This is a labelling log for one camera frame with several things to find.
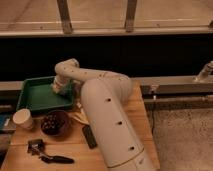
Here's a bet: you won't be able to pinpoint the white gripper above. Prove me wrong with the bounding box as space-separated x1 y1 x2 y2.
51 75 71 96

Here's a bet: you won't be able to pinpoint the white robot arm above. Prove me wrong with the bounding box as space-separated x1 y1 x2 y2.
52 59 156 171

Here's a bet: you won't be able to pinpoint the green plastic tray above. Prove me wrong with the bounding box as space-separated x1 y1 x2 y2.
16 76 74 113

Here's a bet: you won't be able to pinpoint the beige cloth scraps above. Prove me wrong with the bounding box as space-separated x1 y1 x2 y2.
68 102 89 125

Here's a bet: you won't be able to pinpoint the dark bowl with contents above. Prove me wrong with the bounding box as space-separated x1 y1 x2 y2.
41 110 71 137

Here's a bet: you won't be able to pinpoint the white paper cup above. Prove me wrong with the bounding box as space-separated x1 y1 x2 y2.
13 109 34 130

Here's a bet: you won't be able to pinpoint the black rectangular remote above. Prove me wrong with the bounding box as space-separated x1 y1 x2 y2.
82 125 97 149

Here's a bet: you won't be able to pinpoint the blue object at edge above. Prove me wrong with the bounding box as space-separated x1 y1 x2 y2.
0 114 11 130

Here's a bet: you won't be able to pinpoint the black handled brush tool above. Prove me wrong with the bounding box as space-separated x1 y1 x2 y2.
27 138 75 165

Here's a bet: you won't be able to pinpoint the metal window frame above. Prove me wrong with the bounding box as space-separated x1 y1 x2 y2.
0 0 213 37

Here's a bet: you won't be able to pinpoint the metal rail beam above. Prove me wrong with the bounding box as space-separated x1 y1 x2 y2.
133 75 213 95

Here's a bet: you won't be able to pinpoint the metal lever handle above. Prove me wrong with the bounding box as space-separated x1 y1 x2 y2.
195 61 213 82

